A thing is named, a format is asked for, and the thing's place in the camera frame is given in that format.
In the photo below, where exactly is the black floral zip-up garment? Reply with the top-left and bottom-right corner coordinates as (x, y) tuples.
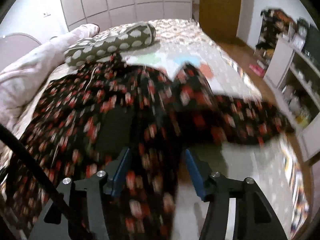
(0, 55), (296, 240)

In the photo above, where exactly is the black cable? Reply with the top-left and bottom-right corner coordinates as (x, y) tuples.
(0, 123), (73, 221)

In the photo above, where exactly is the olive pillow with white dots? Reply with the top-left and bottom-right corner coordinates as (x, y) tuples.
(65, 21), (156, 67)

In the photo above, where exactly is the cluttered white shelf unit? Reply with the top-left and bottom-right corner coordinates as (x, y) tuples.
(254, 8), (319, 161)

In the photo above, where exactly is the patterned quilted bedspread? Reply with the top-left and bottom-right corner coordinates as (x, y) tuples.
(0, 18), (311, 240)

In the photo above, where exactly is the white panelled wardrobe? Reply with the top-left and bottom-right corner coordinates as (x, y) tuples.
(60, 0), (193, 31)

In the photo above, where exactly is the pink floral folded comforter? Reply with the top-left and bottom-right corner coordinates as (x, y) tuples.
(0, 24), (99, 130)

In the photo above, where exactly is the grey curved headboard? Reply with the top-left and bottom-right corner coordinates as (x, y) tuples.
(0, 33), (41, 71)

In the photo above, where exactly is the brown wooden door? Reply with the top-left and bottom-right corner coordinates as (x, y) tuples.
(199, 0), (241, 43)

